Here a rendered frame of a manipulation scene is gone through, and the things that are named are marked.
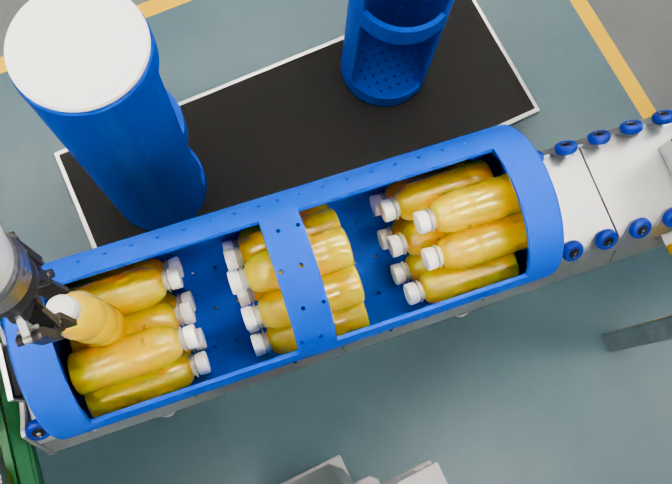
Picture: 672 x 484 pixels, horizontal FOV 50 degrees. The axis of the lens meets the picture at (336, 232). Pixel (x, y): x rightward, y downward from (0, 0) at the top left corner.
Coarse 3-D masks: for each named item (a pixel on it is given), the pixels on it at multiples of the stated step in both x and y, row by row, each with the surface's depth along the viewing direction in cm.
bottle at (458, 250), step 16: (496, 224) 122; (512, 224) 122; (448, 240) 121; (464, 240) 120; (480, 240) 121; (496, 240) 121; (512, 240) 121; (448, 256) 121; (464, 256) 120; (480, 256) 121; (496, 256) 123
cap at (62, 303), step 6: (60, 294) 96; (54, 300) 96; (60, 300) 96; (66, 300) 96; (72, 300) 96; (48, 306) 96; (54, 306) 96; (60, 306) 96; (66, 306) 96; (72, 306) 96; (54, 312) 95; (66, 312) 95; (72, 312) 95
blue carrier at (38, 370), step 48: (480, 144) 119; (528, 144) 118; (288, 192) 119; (336, 192) 115; (528, 192) 114; (144, 240) 114; (192, 240) 111; (288, 240) 110; (528, 240) 116; (192, 288) 134; (288, 288) 109; (384, 288) 136; (480, 288) 120; (240, 336) 132; (336, 336) 115; (48, 384) 104; (192, 384) 124; (48, 432) 109
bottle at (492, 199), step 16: (448, 192) 120; (464, 192) 119; (480, 192) 118; (496, 192) 118; (512, 192) 119; (432, 208) 119; (448, 208) 118; (464, 208) 118; (480, 208) 118; (496, 208) 119; (512, 208) 120; (432, 224) 119; (448, 224) 118; (464, 224) 118; (480, 224) 121
